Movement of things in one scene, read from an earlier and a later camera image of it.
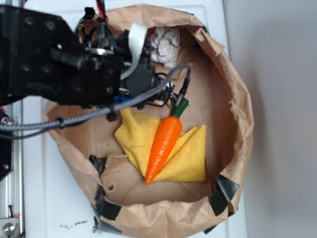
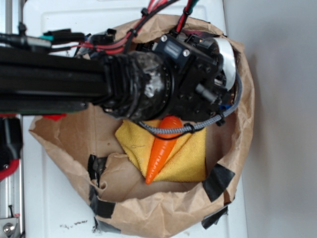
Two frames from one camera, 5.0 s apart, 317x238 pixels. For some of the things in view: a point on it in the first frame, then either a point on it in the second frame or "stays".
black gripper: [143, 79] to [196, 89]
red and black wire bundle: [101, 6] to [153, 8]
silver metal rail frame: [12, 185] stays
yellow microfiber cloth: [187, 163] stays
